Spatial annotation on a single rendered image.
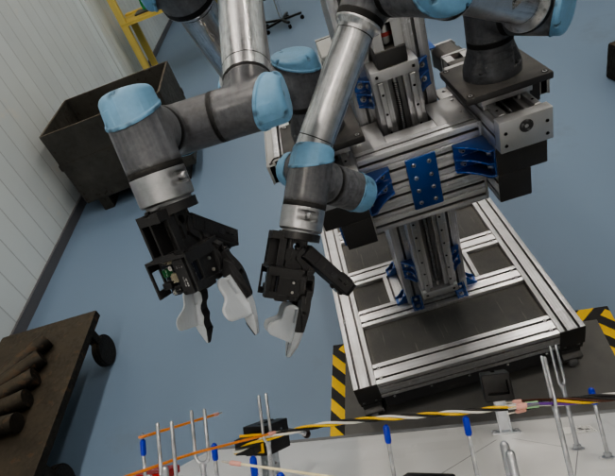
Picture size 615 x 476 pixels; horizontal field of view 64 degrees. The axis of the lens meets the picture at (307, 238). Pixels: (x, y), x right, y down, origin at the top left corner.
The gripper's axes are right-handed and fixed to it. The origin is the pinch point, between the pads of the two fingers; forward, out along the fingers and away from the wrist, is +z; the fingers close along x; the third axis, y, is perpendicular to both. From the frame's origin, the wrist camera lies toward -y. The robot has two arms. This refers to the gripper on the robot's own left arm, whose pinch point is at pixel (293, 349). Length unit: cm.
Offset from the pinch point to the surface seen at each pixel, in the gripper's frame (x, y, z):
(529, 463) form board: 27.2, -26.8, 5.9
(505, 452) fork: 64, 8, -10
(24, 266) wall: -291, 117, 23
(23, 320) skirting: -269, 107, 55
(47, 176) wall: -353, 128, -45
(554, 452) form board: 25.6, -32.0, 5.0
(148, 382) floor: -177, 23, 60
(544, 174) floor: -149, -168, -81
